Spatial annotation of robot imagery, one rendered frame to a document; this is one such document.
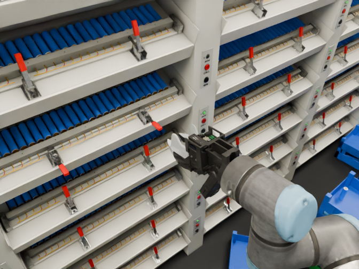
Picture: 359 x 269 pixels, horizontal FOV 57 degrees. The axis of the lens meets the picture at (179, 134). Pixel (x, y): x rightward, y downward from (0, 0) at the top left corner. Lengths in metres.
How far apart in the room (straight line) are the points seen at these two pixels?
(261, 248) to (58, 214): 0.60
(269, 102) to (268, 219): 0.86
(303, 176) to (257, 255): 1.49
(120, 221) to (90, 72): 0.60
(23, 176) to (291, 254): 0.62
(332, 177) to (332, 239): 1.48
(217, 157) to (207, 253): 1.09
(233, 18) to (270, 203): 0.62
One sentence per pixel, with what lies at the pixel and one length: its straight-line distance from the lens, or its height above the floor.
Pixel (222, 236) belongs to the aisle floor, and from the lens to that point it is 1.78.
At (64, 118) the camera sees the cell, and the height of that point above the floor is 0.96.
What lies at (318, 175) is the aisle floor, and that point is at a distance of 2.19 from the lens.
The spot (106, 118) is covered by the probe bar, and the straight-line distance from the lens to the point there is 0.92.
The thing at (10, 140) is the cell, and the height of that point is 0.96.
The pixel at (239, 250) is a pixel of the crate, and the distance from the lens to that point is 1.75.
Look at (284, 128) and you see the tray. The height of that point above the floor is 0.51.
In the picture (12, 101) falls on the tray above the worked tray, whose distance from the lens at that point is 0.76.
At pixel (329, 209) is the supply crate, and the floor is 0.42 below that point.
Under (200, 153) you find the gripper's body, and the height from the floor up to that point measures 1.02.
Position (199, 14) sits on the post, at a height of 1.18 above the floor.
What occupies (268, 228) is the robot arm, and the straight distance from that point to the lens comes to 0.63.
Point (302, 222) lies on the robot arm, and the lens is 0.62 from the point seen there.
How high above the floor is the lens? 1.51
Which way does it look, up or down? 41 degrees down
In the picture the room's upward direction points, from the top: straight up
